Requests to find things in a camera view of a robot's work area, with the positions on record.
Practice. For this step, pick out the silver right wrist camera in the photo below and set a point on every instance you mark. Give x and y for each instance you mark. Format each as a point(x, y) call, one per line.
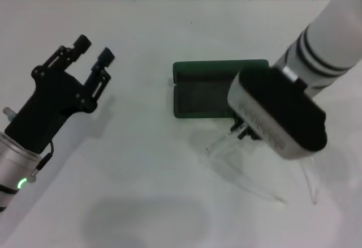
point(277, 112)

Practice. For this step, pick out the green glasses case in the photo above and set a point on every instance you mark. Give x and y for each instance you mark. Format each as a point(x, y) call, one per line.
point(198, 95)

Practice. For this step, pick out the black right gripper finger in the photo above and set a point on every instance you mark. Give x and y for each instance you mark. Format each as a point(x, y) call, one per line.
point(247, 136)
point(237, 124)

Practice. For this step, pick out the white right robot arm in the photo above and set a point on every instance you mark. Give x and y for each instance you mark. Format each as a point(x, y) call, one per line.
point(325, 41)

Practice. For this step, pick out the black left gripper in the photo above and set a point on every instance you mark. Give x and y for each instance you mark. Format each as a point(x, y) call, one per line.
point(51, 103)

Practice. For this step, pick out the clear white glasses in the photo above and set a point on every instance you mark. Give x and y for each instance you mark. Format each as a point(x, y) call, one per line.
point(223, 143)

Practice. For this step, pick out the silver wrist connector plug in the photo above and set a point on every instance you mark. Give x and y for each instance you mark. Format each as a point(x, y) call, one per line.
point(9, 114)

